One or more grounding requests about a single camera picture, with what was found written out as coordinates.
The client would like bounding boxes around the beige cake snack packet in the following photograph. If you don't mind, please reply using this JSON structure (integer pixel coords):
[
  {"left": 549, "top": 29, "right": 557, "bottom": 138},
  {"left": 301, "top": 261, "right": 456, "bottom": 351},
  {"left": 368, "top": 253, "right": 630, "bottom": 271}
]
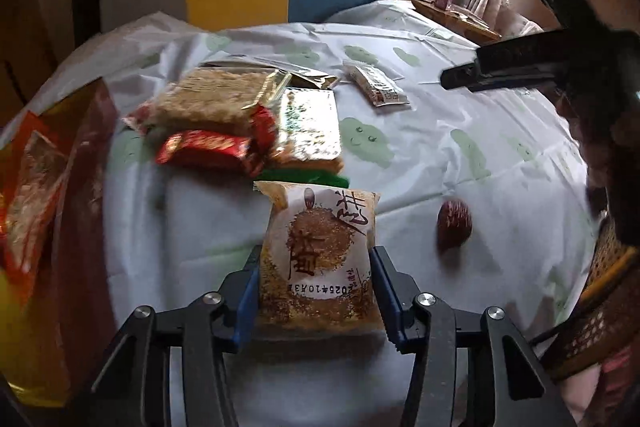
[{"left": 254, "top": 181, "right": 383, "bottom": 337}]

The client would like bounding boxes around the small white snack packet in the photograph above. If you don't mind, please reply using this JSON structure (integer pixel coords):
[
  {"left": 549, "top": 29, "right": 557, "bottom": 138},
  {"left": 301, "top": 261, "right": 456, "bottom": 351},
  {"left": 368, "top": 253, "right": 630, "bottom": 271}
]
[{"left": 342, "top": 61, "right": 412, "bottom": 108}]

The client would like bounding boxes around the clear crispy red-ended snack packet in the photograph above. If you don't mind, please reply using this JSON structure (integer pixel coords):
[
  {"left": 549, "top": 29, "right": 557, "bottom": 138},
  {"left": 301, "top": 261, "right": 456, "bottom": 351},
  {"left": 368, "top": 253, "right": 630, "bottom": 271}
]
[{"left": 122, "top": 67, "right": 281, "bottom": 142}]

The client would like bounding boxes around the red snack packet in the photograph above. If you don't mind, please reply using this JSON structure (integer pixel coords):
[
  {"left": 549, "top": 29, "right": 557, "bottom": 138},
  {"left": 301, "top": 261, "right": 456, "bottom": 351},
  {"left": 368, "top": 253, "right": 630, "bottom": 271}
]
[{"left": 155, "top": 129, "right": 267, "bottom": 178}]

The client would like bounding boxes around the flat silver foil packet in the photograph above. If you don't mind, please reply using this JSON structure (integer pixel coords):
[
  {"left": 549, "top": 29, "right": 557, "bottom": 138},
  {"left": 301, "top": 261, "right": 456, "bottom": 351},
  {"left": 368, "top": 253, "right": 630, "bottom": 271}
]
[{"left": 200, "top": 61, "right": 341, "bottom": 90}]

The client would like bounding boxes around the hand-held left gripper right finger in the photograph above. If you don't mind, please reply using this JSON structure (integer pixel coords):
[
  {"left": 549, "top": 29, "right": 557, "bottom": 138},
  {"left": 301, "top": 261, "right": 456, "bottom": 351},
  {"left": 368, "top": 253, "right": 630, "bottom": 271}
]
[{"left": 369, "top": 246, "right": 578, "bottom": 427}]

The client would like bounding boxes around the white green-printed tablecloth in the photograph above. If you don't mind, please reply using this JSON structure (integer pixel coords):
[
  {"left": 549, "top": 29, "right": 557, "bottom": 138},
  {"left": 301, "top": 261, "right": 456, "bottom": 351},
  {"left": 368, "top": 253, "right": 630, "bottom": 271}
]
[{"left": 0, "top": 0, "right": 596, "bottom": 427}]

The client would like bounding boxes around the red date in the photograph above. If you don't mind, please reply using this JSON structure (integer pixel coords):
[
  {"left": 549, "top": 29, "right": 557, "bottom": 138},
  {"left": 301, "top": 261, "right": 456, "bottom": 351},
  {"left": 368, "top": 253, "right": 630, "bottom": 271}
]
[{"left": 436, "top": 199, "right": 472, "bottom": 254}]

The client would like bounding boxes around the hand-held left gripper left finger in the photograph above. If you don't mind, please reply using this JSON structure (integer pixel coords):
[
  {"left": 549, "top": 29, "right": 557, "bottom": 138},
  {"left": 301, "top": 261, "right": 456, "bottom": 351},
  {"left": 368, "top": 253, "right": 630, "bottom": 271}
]
[{"left": 65, "top": 254, "right": 262, "bottom": 427}]

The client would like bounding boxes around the golden tray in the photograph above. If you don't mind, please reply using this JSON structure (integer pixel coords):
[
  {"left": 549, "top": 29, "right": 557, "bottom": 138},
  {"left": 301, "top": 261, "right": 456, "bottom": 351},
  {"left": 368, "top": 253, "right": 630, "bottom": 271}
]
[{"left": 0, "top": 77, "right": 121, "bottom": 408}]

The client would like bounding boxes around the wicker chair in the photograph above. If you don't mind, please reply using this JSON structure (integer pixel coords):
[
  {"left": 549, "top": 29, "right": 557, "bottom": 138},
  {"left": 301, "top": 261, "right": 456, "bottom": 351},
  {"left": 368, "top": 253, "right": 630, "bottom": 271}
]
[{"left": 542, "top": 219, "right": 640, "bottom": 383}]

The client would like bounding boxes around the golden snack packet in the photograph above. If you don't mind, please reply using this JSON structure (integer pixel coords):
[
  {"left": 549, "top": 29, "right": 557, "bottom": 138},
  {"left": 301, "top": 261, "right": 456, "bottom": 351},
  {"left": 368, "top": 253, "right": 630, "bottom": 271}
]
[{"left": 267, "top": 88, "right": 346, "bottom": 176}]

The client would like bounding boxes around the green snack packet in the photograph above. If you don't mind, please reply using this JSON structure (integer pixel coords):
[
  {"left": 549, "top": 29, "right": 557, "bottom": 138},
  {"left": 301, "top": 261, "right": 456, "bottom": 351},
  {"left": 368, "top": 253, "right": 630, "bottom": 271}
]
[{"left": 260, "top": 167, "right": 352, "bottom": 188}]

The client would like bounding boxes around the large red orange snack bag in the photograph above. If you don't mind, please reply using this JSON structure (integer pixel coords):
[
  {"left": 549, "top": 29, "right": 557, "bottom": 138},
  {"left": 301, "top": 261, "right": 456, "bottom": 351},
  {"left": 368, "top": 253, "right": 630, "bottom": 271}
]
[{"left": 0, "top": 79, "right": 108, "bottom": 308}]

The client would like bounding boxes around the wooden cabinet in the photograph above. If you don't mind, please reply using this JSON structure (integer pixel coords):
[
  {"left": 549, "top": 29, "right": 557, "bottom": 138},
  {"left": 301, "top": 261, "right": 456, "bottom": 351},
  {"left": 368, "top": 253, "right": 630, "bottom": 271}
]
[{"left": 0, "top": 0, "right": 81, "bottom": 128}]

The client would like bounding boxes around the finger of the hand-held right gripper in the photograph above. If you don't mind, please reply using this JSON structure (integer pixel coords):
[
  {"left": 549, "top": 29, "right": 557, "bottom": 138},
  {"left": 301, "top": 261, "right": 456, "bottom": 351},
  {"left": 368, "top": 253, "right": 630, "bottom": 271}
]
[
  {"left": 475, "top": 31, "right": 631, "bottom": 76},
  {"left": 440, "top": 64, "right": 564, "bottom": 92}
]

